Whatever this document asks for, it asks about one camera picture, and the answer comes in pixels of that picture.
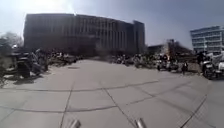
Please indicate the grey paved plaza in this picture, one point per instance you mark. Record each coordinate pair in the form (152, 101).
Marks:
(110, 86)

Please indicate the dark grey multi-storey building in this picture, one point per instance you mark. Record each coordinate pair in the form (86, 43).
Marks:
(83, 33)

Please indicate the low building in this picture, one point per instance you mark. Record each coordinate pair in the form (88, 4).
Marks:
(173, 48)

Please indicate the robot's own part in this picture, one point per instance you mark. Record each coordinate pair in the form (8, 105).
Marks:
(140, 123)
(75, 124)

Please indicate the row of parked motorcycles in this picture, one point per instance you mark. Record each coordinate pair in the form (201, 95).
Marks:
(30, 63)
(206, 65)

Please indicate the bare tree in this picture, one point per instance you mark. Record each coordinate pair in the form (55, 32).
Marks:
(9, 41)

